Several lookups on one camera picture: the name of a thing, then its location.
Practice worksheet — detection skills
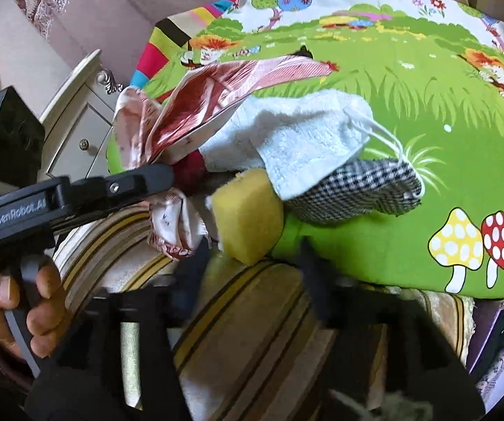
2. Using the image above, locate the white ornate nightstand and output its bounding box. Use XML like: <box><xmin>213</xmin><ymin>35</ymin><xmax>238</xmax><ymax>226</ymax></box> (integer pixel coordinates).
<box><xmin>39</xmin><ymin>49</ymin><xmax>125</xmax><ymax>181</ymax></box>

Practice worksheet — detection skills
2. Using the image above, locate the striped velvet cushion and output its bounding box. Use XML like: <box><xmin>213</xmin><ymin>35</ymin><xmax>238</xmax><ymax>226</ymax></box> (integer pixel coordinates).
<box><xmin>52</xmin><ymin>204</ymin><xmax>476</xmax><ymax>421</ymax></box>

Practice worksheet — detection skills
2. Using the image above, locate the white towel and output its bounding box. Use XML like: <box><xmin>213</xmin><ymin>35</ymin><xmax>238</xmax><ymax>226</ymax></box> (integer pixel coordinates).
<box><xmin>199</xmin><ymin>89</ymin><xmax>374</xmax><ymax>201</ymax></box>

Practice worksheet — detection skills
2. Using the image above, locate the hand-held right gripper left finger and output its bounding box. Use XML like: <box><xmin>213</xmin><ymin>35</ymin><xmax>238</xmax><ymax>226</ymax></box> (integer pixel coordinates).
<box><xmin>24</xmin><ymin>246</ymin><xmax>211</xmax><ymax>421</ymax></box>

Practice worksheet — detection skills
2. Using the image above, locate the yellow sponge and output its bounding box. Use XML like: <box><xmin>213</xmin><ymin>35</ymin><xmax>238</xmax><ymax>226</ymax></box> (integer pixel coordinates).
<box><xmin>205</xmin><ymin>169</ymin><xmax>286</xmax><ymax>267</ymax></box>

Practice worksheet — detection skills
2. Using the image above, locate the purple box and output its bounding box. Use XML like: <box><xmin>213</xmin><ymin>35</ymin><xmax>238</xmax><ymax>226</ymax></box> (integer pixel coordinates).
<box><xmin>466</xmin><ymin>296</ymin><xmax>504</xmax><ymax>409</ymax></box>

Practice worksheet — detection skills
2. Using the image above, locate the green cartoon printed bedsheet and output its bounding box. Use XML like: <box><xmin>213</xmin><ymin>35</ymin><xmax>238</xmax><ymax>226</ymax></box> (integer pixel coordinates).
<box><xmin>105</xmin><ymin>0</ymin><xmax>504</xmax><ymax>300</ymax></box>

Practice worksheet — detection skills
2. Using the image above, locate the red white patterned scarf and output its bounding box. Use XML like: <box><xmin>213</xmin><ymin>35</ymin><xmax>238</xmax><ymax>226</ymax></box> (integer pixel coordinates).
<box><xmin>112</xmin><ymin>55</ymin><xmax>341</xmax><ymax>261</ymax></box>

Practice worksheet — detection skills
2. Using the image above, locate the person's left hand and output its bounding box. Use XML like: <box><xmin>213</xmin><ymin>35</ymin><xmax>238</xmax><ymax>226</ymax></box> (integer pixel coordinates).
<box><xmin>0</xmin><ymin>263</ymin><xmax>67</xmax><ymax>359</ymax></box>

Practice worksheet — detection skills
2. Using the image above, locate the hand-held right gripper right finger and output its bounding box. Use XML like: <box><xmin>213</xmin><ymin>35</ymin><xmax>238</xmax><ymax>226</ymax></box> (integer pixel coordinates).
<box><xmin>298</xmin><ymin>237</ymin><xmax>487</xmax><ymax>421</ymax></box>

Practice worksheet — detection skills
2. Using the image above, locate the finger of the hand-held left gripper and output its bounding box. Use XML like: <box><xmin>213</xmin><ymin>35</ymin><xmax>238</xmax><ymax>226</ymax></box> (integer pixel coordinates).
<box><xmin>68</xmin><ymin>163</ymin><xmax>176</xmax><ymax>215</ymax></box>

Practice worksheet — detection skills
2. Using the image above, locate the dark red towel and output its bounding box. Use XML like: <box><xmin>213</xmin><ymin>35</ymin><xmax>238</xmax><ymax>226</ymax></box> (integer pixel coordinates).
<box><xmin>170</xmin><ymin>151</ymin><xmax>211</xmax><ymax>196</ymax></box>

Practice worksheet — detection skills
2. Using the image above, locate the black white houndstooth pouch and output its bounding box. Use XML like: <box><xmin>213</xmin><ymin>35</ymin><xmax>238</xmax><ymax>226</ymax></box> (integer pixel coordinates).
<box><xmin>284</xmin><ymin>107</ymin><xmax>426</xmax><ymax>227</ymax></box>

